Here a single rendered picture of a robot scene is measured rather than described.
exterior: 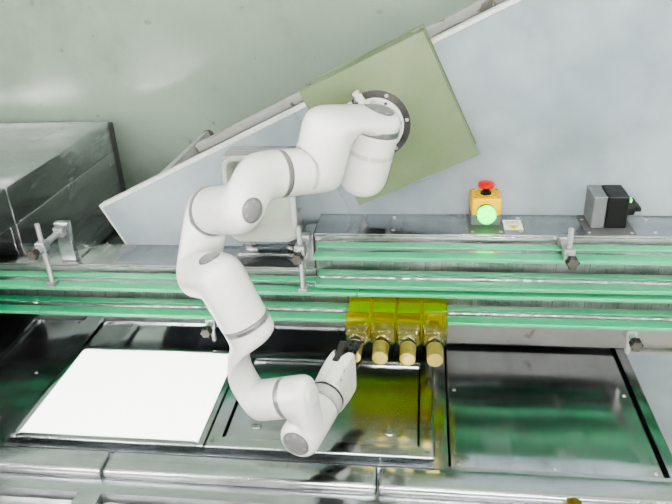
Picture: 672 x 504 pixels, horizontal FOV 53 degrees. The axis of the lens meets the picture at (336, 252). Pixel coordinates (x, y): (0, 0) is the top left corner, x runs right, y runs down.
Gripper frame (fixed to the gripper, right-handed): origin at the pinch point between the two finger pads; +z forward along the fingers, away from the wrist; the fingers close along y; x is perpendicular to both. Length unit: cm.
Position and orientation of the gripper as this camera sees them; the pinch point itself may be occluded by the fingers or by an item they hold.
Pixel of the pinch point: (352, 354)
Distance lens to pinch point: 144.1
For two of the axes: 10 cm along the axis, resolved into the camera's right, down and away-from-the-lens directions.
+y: -0.4, -8.9, -4.5
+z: 3.7, -4.3, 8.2
